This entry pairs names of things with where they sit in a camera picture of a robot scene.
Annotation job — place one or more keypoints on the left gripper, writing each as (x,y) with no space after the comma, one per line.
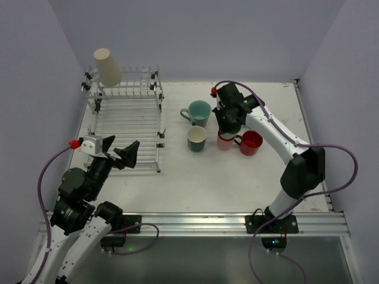
(112,160)

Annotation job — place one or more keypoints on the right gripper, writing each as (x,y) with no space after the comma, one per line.
(230,128)

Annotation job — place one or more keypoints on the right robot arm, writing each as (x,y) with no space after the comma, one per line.
(304,164)

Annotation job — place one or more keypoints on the light green tumbler cup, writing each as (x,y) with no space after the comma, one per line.
(227,136)

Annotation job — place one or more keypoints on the red mug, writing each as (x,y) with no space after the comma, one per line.
(249,142)

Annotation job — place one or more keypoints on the pink tumbler cup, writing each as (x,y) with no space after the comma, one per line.
(224,145)

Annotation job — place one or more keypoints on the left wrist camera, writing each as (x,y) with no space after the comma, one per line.
(93,145)

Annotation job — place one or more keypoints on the beige tumbler cup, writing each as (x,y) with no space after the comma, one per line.
(108,70)

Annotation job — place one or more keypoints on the sage green mug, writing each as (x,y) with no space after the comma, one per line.
(198,112)

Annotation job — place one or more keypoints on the dark green mug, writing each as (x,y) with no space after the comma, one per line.
(196,137)

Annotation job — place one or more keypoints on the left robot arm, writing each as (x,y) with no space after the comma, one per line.
(76,226)

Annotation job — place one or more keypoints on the metal dish rack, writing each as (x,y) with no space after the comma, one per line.
(131,110)

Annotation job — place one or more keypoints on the aluminium rail frame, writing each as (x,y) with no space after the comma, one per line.
(210,225)

